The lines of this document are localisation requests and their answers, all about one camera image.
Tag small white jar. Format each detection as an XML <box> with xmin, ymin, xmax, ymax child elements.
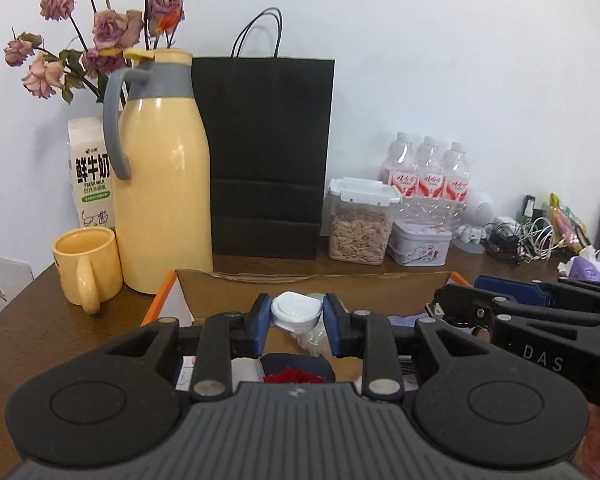
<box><xmin>271</xmin><ymin>292</ymin><xmax>322</xmax><ymax>334</ymax></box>

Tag clear seed container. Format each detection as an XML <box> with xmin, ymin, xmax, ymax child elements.
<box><xmin>328</xmin><ymin>178</ymin><xmax>402</xmax><ymax>266</ymax></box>

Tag yellow thermos jug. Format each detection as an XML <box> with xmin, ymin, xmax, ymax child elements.
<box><xmin>102</xmin><ymin>48</ymin><xmax>213</xmax><ymax>294</ymax></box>

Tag white toy robot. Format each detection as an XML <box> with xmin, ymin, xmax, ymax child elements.
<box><xmin>453</xmin><ymin>188</ymin><xmax>495</xmax><ymax>255</ymax></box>

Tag black paper bag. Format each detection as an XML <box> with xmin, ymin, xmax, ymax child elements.
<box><xmin>192</xmin><ymin>27</ymin><xmax>335</xmax><ymax>259</ymax></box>

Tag navy blue pouch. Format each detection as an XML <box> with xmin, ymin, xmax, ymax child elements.
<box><xmin>260</xmin><ymin>353</ymin><xmax>336</xmax><ymax>384</ymax></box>

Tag water bottle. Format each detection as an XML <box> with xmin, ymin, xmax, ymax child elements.
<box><xmin>378</xmin><ymin>131</ymin><xmax>417</xmax><ymax>198</ymax></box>
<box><xmin>442</xmin><ymin>142</ymin><xmax>470</xmax><ymax>232</ymax></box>
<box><xmin>415</xmin><ymin>136</ymin><xmax>444</xmax><ymax>223</ymax></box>

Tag tangled cables pile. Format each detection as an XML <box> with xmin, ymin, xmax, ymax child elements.
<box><xmin>482</xmin><ymin>194</ymin><xmax>560</xmax><ymax>265</ymax></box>

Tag white milk carton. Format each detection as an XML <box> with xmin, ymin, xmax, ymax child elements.
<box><xmin>68</xmin><ymin>117</ymin><xmax>114</xmax><ymax>229</ymax></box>

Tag red cardboard box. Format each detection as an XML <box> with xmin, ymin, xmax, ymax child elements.
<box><xmin>143</xmin><ymin>270</ymin><xmax>469</xmax><ymax>385</ymax></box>

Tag water bottle middle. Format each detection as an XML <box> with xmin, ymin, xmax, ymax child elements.
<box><xmin>415</xmin><ymin>136</ymin><xmax>444</xmax><ymax>223</ymax></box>

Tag purple knit cloth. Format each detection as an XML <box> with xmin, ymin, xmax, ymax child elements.
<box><xmin>388</xmin><ymin>312</ymin><xmax>429</xmax><ymax>328</ymax></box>

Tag red rose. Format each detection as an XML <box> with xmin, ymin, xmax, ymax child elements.
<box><xmin>263</xmin><ymin>366</ymin><xmax>326</xmax><ymax>384</ymax></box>

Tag colourful snack packets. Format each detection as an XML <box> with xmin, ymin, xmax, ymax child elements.
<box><xmin>548</xmin><ymin>193</ymin><xmax>590</xmax><ymax>254</ymax></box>

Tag yellow ceramic mug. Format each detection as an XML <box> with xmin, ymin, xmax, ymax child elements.
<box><xmin>52</xmin><ymin>226</ymin><xmax>123</xmax><ymax>315</ymax></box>

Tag water bottle left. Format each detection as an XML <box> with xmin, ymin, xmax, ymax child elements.
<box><xmin>378</xmin><ymin>131</ymin><xmax>417</xmax><ymax>198</ymax></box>

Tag water bottle right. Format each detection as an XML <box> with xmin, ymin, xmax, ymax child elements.
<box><xmin>442</xmin><ymin>142</ymin><xmax>470</xmax><ymax>232</ymax></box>

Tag white plastic bottle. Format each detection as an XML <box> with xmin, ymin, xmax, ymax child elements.
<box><xmin>174</xmin><ymin>356</ymin><xmax>264</xmax><ymax>393</ymax></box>

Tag dried pink flower bouquet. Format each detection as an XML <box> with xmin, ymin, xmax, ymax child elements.
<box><xmin>4</xmin><ymin>0</ymin><xmax>185</xmax><ymax>104</ymax></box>

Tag pale green shower pouf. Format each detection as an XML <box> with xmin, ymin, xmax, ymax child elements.
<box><xmin>294</xmin><ymin>325</ymin><xmax>332</xmax><ymax>359</ymax></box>

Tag purple tissue pack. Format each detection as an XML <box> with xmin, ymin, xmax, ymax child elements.
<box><xmin>557</xmin><ymin>256</ymin><xmax>600</xmax><ymax>283</ymax></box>

